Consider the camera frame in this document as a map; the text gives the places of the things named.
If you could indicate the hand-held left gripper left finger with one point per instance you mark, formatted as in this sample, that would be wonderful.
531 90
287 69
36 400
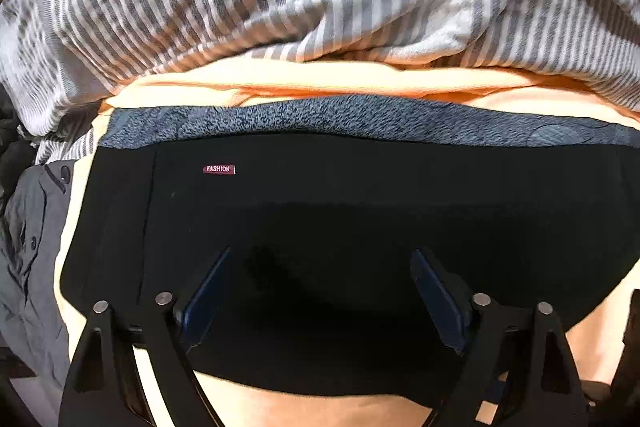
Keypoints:
202 302

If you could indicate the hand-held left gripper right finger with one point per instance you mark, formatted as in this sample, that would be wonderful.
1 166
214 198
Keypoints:
440 297

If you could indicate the black pants blue patterned waistband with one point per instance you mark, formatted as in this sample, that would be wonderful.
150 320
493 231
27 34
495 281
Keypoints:
350 207

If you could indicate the dark grey buttoned shirt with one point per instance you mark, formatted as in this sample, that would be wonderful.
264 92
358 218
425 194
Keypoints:
30 257

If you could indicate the peach blanket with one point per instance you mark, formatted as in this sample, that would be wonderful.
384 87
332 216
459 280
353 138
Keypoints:
300 79

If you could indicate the dark cloth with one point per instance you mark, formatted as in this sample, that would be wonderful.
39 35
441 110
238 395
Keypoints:
12 142

